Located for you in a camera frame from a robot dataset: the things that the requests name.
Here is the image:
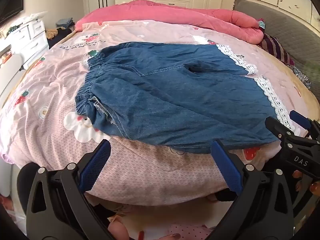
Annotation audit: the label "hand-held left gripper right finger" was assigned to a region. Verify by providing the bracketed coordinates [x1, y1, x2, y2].
[207, 139, 304, 240]

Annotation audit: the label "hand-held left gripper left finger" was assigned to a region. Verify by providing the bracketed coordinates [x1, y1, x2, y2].
[25, 139, 113, 240]

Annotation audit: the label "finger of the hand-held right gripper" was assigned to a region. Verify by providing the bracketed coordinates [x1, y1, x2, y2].
[289, 110, 320, 143]
[265, 116, 320, 180]

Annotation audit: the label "blue denim pants lace hem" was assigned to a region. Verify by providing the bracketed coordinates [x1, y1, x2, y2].
[75, 42, 297, 154]

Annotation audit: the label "person's right hand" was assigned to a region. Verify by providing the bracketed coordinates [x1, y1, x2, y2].
[292, 170, 320, 198]

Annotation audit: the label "person's left hand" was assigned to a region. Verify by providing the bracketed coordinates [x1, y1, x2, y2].
[107, 216, 182, 240]

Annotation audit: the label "dark floral cloth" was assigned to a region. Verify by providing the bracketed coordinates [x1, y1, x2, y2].
[287, 65, 312, 89]

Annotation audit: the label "person's pink dotted clothing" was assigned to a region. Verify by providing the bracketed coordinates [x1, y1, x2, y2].
[167, 224, 215, 240]

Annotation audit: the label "striped dark cloth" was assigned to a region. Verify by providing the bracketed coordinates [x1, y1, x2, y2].
[257, 34, 295, 67]

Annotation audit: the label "pink strawberry printed blanket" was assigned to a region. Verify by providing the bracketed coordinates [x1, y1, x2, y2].
[0, 20, 313, 207]

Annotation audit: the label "grey padded headboard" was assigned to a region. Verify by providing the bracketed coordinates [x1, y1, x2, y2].
[232, 0, 320, 90]

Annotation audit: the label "white scalloped footboard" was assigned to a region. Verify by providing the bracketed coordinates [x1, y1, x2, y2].
[0, 54, 27, 100]

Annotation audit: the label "white drawer cabinet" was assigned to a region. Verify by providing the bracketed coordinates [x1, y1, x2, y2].
[0, 20, 49, 63]

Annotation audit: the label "folded blue clothes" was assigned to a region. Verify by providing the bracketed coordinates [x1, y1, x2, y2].
[55, 17, 75, 29]

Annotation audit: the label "pink quilt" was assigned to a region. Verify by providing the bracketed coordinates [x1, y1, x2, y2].
[75, 0, 265, 47]

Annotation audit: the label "black television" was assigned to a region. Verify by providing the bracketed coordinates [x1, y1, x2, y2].
[0, 0, 27, 24]

